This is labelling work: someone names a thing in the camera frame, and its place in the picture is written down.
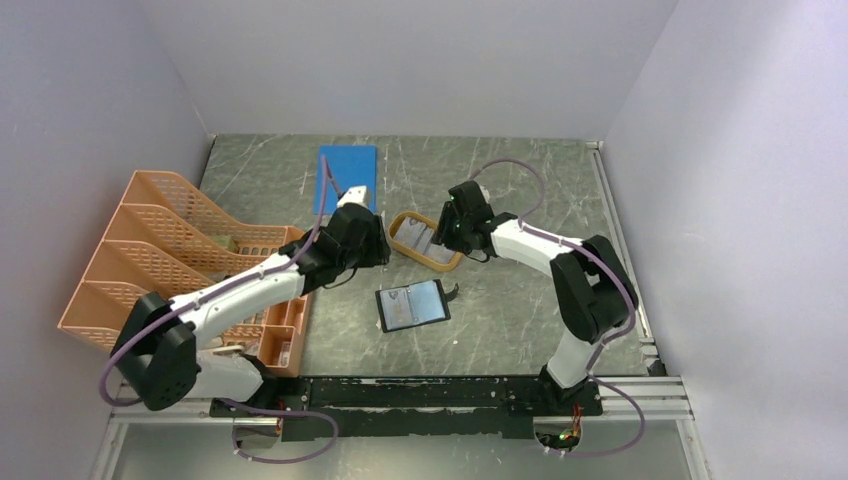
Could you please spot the blue flat mat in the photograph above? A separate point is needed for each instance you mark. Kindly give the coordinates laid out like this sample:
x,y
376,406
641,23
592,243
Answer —
x,y
350,166

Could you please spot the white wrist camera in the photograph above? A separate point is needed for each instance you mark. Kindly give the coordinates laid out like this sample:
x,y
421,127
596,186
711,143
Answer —
x,y
356,195
485,193

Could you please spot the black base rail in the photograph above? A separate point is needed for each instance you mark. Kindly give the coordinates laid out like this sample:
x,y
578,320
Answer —
x,y
401,406

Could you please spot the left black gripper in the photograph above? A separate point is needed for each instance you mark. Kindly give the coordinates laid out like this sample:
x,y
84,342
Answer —
x,y
379,248

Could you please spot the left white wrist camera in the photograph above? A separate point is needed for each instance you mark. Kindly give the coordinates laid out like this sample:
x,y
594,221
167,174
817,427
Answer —
x,y
356,195

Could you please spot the yellow oval tray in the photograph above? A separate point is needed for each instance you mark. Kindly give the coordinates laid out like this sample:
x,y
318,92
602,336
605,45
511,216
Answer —
x,y
422,259

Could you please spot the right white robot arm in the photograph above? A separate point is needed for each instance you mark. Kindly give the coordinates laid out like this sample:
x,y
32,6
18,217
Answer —
x,y
596,298

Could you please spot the black card holder wallet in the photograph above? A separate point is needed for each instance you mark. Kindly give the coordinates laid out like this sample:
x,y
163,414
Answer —
x,y
429,302

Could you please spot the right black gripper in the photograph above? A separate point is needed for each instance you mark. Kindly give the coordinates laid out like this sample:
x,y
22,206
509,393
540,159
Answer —
x,y
443,234

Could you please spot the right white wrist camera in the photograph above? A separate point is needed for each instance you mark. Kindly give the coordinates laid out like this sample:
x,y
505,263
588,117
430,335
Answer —
x,y
485,193

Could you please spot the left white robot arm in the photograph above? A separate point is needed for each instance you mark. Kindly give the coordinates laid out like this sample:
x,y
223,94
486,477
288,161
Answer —
x,y
161,350

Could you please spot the silver VIP card stack left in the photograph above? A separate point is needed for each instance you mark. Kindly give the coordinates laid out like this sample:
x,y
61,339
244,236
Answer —
x,y
414,234

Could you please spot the orange mesh file rack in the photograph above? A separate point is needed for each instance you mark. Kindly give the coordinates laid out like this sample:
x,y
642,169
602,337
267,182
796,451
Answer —
x,y
165,236

